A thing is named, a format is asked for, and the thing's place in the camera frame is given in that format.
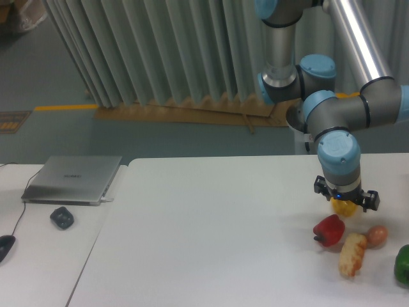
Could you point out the brown egg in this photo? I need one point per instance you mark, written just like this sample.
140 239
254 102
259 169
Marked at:
377 235

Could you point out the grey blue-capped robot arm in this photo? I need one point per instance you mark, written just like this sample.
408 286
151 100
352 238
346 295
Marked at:
331 120

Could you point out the yellow corn cob piece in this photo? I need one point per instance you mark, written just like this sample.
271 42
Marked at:
352 254

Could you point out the small black controller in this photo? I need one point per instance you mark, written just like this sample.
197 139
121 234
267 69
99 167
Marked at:
62 218

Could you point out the green bell pepper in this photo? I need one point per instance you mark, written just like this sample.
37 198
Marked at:
401 265

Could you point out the black computer mouse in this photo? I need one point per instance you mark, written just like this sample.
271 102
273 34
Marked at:
6 244

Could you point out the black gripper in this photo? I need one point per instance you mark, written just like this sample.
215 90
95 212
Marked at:
369 200

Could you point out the brown cardboard sheet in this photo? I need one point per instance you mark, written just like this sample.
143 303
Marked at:
250 113

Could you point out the red bell pepper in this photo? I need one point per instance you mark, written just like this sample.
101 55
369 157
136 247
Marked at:
329 231

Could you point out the pale green pleated curtain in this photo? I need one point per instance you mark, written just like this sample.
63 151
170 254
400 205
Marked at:
176 52

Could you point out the silver closed laptop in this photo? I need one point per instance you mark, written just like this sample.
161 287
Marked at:
73 180

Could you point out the white usb plug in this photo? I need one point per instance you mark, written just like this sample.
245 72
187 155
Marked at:
106 200

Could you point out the yellow bell pepper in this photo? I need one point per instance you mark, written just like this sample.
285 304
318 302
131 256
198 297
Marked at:
343 208

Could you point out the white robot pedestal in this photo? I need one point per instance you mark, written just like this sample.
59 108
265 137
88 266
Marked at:
303 141

